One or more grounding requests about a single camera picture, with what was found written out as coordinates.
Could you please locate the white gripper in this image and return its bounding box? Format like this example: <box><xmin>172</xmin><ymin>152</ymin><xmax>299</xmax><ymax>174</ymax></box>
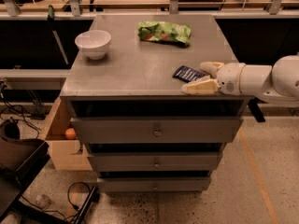
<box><xmin>181</xmin><ymin>62</ymin><xmax>245</xmax><ymax>95</ymax></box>

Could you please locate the blue rxbar blueberry bar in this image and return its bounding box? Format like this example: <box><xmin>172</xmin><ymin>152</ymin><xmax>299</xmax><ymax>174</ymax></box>
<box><xmin>172</xmin><ymin>65</ymin><xmax>206</xmax><ymax>83</ymax></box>

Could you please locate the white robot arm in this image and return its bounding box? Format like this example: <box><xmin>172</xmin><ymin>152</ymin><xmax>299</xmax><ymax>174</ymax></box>
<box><xmin>182</xmin><ymin>55</ymin><xmax>299</xmax><ymax>107</ymax></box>

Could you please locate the white bowl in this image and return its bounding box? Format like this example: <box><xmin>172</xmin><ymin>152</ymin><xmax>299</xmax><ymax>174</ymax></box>
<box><xmin>75</xmin><ymin>30</ymin><xmax>111</xmax><ymax>60</ymax></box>

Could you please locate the green chip bag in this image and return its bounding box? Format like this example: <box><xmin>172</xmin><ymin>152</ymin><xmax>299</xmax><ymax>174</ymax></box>
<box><xmin>137</xmin><ymin>21</ymin><xmax>191</xmax><ymax>47</ymax></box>

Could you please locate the middle grey drawer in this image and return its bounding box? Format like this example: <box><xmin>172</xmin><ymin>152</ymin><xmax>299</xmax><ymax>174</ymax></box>
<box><xmin>88</xmin><ymin>152</ymin><xmax>222</xmax><ymax>172</ymax></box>

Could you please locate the grey drawer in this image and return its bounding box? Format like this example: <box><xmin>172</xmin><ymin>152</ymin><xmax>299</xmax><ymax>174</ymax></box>
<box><xmin>97</xmin><ymin>177</ymin><xmax>211</xmax><ymax>193</ymax></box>
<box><xmin>71</xmin><ymin>117</ymin><xmax>242</xmax><ymax>144</ymax></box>
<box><xmin>88</xmin><ymin>152</ymin><xmax>222</xmax><ymax>172</ymax></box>

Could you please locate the grey drawer cabinet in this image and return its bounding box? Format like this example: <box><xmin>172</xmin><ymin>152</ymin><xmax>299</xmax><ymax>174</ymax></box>
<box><xmin>60</xmin><ymin>14</ymin><xmax>249</xmax><ymax>179</ymax></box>

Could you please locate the bottom grey drawer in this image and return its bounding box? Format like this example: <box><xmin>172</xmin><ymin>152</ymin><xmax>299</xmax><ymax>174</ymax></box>
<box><xmin>97</xmin><ymin>177</ymin><xmax>211</xmax><ymax>193</ymax></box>

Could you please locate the top grey drawer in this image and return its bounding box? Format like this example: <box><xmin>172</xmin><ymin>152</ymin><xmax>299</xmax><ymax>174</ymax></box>
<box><xmin>71</xmin><ymin>117</ymin><xmax>242</xmax><ymax>144</ymax></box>

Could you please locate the orange ball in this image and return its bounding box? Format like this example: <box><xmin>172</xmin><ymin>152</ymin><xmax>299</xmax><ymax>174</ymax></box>
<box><xmin>64</xmin><ymin>128</ymin><xmax>77</xmax><ymax>140</ymax></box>

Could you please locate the light wooden box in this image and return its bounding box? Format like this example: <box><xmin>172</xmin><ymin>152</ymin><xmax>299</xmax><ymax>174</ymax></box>
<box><xmin>43</xmin><ymin>98</ymin><xmax>92</xmax><ymax>171</ymax></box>

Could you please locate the black power strip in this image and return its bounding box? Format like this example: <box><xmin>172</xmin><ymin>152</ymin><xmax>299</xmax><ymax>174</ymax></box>
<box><xmin>74</xmin><ymin>186</ymin><xmax>100</xmax><ymax>224</ymax></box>

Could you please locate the black bin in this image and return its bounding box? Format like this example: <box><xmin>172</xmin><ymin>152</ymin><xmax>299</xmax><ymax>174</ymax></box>
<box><xmin>0</xmin><ymin>120</ymin><xmax>50</xmax><ymax>217</ymax></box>

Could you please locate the metal rail frame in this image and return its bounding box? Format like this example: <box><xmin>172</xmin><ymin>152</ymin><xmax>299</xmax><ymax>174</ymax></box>
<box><xmin>0</xmin><ymin>0</ymin><xmax>299</xmax><ymax>21</ymax></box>

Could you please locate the black cable on floor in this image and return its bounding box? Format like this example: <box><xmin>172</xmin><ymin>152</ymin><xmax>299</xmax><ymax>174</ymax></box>
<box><xmin>21</xmin><ymin>181</ymin><xmax>92</xmax><ymax>222</ymax></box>

